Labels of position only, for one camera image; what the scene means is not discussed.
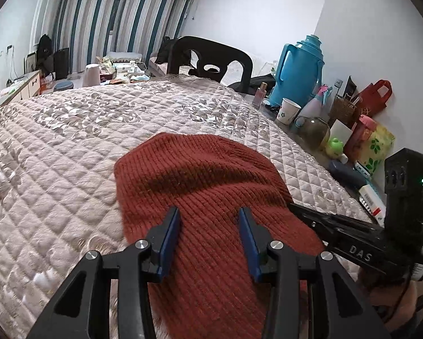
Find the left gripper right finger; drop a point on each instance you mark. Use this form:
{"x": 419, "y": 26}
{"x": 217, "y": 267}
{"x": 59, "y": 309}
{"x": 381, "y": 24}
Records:
{"x": 336, "y": 306}

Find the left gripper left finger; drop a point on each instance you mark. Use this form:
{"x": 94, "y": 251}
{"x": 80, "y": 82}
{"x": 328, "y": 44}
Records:
{"x": 80, "y": 306}

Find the rust red knit sweater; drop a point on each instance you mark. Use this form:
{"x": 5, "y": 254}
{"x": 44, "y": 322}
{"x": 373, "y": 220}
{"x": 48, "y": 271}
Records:
{"x": 208, "y": 292}

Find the person right hand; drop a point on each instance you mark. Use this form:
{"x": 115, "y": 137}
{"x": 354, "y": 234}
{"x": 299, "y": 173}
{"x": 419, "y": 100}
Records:
{"x": 398, "y": 301}

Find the white medicine box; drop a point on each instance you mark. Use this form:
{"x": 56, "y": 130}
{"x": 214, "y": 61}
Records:
{"x": 373, "y": 204}

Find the dark blue case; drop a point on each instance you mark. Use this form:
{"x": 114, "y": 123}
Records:
{"x": 345, "y": 175}

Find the yellow floral bag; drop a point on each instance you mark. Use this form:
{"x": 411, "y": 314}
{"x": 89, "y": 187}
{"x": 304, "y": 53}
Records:
{"x": 376, "y": 149}

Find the green toy frog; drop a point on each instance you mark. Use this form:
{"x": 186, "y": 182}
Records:
{"x": 334, "y": 148}

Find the quilted beige floral table cover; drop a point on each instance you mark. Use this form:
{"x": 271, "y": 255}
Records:
{"x": 57, "y": 188}

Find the red pink tumbler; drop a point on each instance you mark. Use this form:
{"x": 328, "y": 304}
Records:
{"x": 364, "y": 128}

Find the glass teapot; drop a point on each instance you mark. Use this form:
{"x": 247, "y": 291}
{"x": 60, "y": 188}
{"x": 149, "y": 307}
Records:
{"x": 314, "y": 131}

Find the wicker basket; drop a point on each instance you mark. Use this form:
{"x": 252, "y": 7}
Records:
{"x": 341, "y": 110}

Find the red gift bag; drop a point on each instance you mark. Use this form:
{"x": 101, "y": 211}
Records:
{"x": 373, "y": 99}

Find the pink spray bottle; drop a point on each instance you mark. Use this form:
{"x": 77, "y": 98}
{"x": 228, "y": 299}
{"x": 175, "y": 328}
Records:
{"x": 314, "y": 107}

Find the white paper cup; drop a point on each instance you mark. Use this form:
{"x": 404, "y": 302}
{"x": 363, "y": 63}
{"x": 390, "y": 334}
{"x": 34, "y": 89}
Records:
{"x": 288, "y": 111}

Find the small pink perfume bottle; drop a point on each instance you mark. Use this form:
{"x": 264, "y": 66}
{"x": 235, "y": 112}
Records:
{"x": 259, "y": 95}

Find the blue thermos jug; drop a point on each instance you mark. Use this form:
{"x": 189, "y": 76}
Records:
{"x": 299, "y": 71}

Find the white low cabinet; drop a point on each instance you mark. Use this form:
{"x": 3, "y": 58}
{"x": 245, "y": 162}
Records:
{"x": 21, "y": 89}

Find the pink bucket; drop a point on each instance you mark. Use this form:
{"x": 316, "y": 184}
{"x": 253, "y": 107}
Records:
{"x": 91, "y": 75}

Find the black speaker box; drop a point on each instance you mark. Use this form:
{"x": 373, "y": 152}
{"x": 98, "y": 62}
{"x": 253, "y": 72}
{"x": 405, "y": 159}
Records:
{"x": 61, "y": 63}

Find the black backpack left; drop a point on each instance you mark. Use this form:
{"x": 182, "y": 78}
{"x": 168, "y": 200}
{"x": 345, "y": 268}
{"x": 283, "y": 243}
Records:
{"x": 44, "y": 55}

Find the black chair far side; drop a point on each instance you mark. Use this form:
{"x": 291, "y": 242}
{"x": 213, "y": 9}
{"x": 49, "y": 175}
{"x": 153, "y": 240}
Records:
{"x": 213, "y": 60}

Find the black bag on sofa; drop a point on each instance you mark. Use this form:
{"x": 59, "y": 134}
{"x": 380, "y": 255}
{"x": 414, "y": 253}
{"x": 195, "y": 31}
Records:
{"x": 165, "y": 50}

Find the striped blue white curtains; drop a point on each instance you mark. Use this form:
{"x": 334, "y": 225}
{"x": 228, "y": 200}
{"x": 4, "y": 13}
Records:
{"x": 94, "y": 28}

